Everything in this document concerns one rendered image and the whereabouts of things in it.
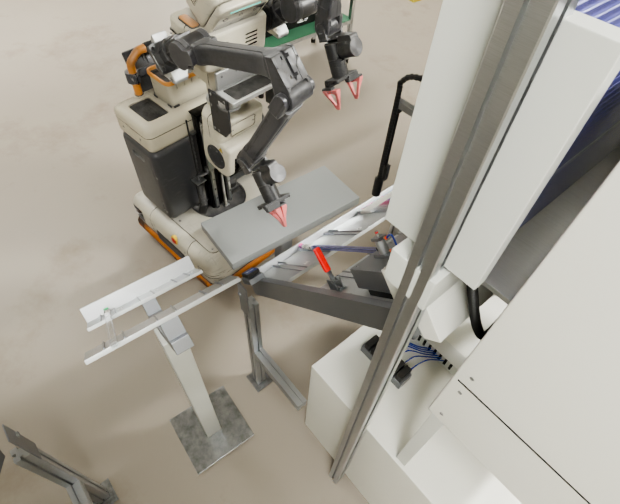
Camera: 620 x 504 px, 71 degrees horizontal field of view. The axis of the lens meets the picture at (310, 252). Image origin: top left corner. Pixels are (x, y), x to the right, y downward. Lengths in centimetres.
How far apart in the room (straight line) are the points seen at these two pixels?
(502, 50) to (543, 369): 40
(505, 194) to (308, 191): 137
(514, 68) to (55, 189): 278
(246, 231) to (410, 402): 83
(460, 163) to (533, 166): 7
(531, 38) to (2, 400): 220
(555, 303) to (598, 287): 6
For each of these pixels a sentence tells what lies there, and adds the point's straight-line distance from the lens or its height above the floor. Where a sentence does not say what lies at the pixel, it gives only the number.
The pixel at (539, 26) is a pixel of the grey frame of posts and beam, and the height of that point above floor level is 171.
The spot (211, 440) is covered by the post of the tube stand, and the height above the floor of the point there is 1.
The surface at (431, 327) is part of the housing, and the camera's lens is 78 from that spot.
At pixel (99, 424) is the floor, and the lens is 208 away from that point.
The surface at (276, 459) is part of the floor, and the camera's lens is 190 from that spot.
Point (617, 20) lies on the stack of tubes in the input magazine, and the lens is 61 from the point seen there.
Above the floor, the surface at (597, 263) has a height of 152.
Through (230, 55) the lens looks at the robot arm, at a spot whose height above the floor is 130.
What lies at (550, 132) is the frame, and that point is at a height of 163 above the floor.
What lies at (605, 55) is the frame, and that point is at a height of 170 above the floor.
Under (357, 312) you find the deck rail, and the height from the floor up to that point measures 109.
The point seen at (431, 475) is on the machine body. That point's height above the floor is 62.
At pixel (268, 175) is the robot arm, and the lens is 135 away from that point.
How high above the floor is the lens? 185
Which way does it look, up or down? 52 degrees down
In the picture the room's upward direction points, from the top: 4 degrees clockwise
